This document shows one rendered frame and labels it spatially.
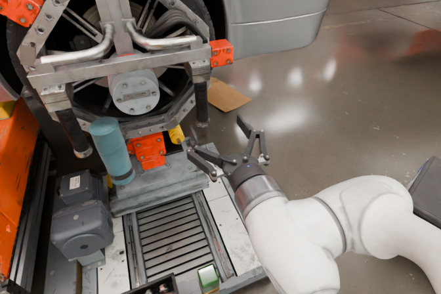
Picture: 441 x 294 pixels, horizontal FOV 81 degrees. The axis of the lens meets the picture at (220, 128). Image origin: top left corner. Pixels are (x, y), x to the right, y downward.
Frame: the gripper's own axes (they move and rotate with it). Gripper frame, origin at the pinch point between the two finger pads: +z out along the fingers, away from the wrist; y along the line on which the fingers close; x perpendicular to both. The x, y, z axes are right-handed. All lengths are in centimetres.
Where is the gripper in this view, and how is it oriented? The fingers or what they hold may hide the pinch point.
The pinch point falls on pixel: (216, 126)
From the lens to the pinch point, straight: 65.8
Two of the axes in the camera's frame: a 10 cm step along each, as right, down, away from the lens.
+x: 0.0, -7.6, -6.5
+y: 9.3, -2.3, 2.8
